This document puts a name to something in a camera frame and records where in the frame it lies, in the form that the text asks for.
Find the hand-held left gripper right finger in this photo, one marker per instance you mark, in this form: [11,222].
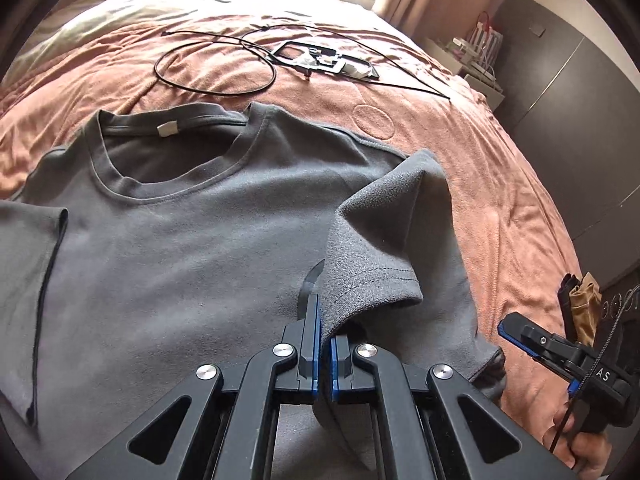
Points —
[334,365]

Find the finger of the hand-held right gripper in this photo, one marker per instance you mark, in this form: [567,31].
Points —
[515,332]

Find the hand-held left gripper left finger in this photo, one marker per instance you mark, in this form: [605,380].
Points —
[313,340]

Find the grey t-shirt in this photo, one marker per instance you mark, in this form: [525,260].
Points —
[200,260]

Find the person's right hand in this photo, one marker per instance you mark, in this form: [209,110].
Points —
[587,452]

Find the plain black folded garment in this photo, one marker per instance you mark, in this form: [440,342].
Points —
[565,305]

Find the brown folded garment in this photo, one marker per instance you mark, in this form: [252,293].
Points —
[585,310]

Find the brown blanket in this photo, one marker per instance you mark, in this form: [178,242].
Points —
[475,160]

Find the dark wardrobe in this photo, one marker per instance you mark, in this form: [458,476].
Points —
[575,135]

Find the white nightstand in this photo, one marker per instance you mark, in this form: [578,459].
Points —
[480,85]

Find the striped bag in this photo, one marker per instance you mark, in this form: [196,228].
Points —
[487,45]

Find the black frame device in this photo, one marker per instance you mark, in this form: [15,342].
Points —
[330,52]

